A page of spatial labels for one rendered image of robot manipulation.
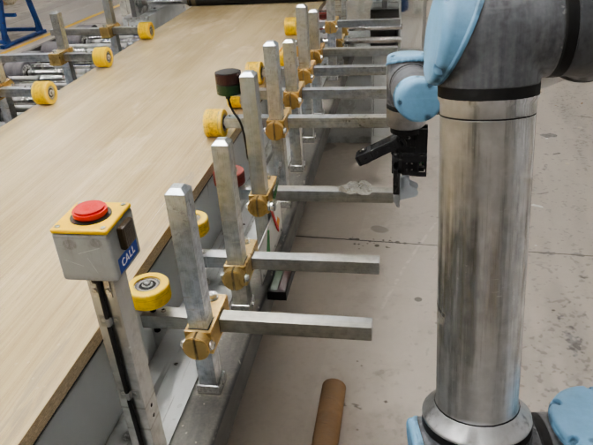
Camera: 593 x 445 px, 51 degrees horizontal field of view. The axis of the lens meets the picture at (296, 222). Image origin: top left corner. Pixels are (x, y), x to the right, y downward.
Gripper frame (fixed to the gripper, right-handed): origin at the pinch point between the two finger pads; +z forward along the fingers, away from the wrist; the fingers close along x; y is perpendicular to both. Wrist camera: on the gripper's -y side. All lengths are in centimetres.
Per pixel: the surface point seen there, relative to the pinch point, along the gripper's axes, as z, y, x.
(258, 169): -10.9, -32.6, -5.7
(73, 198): -7, -77, -16
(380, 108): 55, -15, 225
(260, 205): -2.7, -32.1, -8.5
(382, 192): -3.2, -3.1, -1.5
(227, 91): -30.7, -37.6, -6.9
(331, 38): -7, -33, 144
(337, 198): -1.5, -14.2, -1.5
